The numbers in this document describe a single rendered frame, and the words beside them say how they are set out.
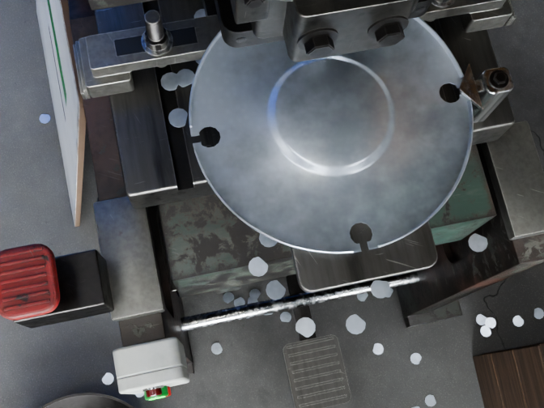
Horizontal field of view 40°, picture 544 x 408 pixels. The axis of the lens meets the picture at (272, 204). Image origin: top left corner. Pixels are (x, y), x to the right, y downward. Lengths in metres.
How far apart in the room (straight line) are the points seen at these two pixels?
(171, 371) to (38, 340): 0.70
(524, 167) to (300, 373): 0.58
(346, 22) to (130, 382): 0.47
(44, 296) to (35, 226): 0.83
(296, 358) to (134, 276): 0.53
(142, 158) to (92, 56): 0.12
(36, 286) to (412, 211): 0.38
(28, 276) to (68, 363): 0.77
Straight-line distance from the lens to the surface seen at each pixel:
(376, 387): 1.52
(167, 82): 0.86
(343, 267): 0.73
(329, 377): 1.34
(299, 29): 0.61
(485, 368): 1.51
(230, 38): 0.69
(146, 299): 0.86
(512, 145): 0.96
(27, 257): 0.77
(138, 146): 0.84
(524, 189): 0.95
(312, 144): 0.75
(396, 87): 0.79
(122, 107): 0.85
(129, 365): 0.87
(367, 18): 0.62
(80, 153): 1.16
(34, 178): 1.61
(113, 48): 0.83
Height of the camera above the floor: 1.49
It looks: 75 degrees down
